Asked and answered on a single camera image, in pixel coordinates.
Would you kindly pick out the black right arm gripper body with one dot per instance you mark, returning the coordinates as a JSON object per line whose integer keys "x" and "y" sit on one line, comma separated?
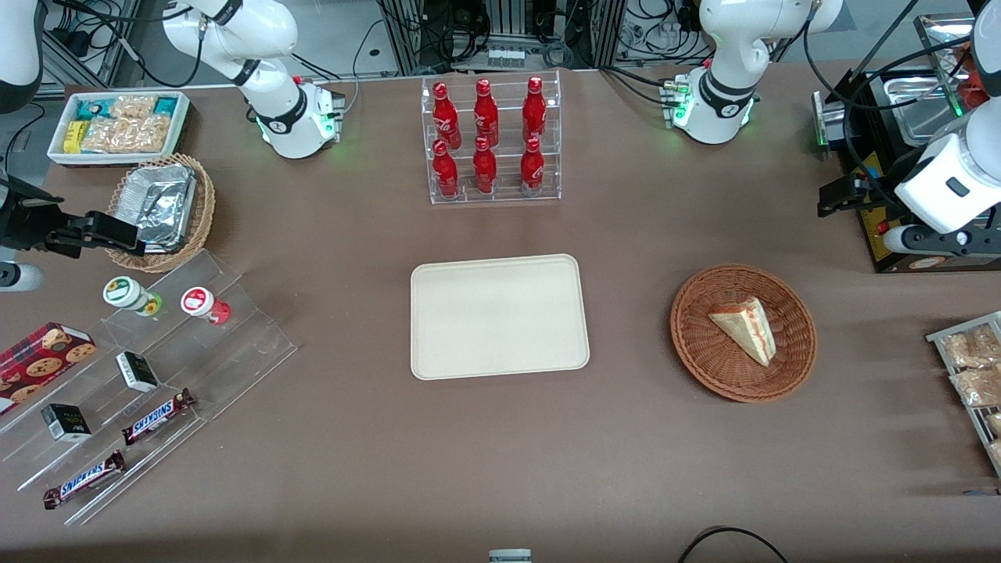
{"x": 23, "y": 223}

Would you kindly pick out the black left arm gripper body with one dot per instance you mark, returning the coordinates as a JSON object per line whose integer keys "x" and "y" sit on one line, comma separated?
{"x": 870, "y": 190}

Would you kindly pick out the triangle sandwich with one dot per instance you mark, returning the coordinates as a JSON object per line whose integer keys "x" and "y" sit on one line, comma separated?
{"x": 747, "y": 327}

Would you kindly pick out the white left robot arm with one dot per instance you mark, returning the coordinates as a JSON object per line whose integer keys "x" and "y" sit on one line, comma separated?
{"x": 731, "y": 47}

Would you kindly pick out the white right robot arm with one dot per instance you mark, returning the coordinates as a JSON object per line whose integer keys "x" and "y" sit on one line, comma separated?
{"x": 266, "y": 31}

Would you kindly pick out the oval light wicker basket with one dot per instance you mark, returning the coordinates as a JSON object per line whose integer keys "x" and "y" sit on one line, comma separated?
{"x": 205, "y": 203}

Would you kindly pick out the round brown wicker basket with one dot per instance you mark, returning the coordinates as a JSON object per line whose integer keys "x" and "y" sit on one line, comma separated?
{"x": 704, "y": 352}

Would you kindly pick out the beige rectangular tray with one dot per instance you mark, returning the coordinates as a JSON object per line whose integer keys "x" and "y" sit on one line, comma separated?
{"x": 499, "y": 317}

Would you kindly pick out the aluminium foil container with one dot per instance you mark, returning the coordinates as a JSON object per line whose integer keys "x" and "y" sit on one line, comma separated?
{"x": 160, "y": 203}

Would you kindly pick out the green label white cup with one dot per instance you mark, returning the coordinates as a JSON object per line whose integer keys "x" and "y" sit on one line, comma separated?
{"x": 125, "y": 292}

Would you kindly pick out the white plastic bin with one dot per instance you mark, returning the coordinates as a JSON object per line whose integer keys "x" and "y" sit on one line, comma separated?
{"x": 55, "y": 148}

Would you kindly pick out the yellow snack pack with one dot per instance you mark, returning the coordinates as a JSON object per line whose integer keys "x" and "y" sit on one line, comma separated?
{"x": 73, "y": 137}

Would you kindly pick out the large clear cracker bag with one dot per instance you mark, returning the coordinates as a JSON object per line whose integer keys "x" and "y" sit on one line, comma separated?
{"x": 129, "y": 134}

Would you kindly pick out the stainless steel pan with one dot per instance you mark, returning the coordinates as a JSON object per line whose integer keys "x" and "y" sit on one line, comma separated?
{"x": 923, "y": 109}

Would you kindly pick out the red label white cup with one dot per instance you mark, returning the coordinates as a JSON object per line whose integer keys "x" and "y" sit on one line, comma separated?
{"x": 199, "y": 302}

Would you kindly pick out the black food warmer machine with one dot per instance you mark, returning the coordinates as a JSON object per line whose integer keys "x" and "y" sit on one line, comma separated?
{"x": 970, "y": 264}

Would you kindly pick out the teal snack pack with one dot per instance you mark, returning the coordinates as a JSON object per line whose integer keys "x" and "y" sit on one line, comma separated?
{"x": 92, "y": 108}

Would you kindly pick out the small clear cracker bag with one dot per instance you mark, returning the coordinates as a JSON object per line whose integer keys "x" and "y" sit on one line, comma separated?
{"x": 134, "y": 105}

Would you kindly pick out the small black box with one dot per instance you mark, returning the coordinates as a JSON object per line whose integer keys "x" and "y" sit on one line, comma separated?
{"x": 66, "y": 422}
{"x": 137, "y": 372}

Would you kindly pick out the red plaid cookie box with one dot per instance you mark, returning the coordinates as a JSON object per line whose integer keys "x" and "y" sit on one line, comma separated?
{"x": 39, "y": 361}

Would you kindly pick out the red sausage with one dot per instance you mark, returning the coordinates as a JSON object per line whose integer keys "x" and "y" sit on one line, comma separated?
{"x": 966, "y": 87}

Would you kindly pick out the clear acrylic stepped stand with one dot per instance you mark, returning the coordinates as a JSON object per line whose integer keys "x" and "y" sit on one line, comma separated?
{"x": 242, "y": 344}

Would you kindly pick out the clear bag of snacks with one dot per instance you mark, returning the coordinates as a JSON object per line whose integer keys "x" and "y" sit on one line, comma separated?
{"x": 970, "y": 348}
{"x": 977, "y": 387}

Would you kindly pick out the Snickers chocolate bar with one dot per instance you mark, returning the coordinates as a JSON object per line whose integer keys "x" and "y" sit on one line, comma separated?
{"x": 84, "y": 479}
{"x": 156, "y": 417}

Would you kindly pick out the red cola bottle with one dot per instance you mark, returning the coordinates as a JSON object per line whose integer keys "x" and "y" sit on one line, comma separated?
{"x": 534, "y": 109}
{"x": 485, "y": 168}
{"x": 532, "y": 168}
{"x": 445, "y": 117}
{"x": 445, "y": 172}
{"x": 486, "y": 113}

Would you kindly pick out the clear acrylic bottle rack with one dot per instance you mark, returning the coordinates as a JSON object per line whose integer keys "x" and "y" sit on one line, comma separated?
{"x": 504, "y": 195}

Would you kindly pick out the white power strip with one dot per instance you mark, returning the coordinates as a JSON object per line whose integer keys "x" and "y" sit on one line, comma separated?
{"x": 506, "y": 58}

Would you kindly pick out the small grey device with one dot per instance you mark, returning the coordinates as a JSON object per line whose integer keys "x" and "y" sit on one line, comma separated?
{"x": 510, "y": 557}

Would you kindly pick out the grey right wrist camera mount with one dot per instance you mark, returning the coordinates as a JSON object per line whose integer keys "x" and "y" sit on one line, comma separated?
{"x": 19, "y": 277}

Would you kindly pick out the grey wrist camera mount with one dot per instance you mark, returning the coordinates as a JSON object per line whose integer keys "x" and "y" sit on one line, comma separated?
{"x": 19, "y": 277}
{"x": 938, "y": 241}

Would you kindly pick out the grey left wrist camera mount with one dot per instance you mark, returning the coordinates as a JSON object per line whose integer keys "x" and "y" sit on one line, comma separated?
{"x": 938, "y": 241}

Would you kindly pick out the aluminium frame rack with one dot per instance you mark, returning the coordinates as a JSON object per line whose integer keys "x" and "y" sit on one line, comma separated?
{"x": 438, "y": 31}

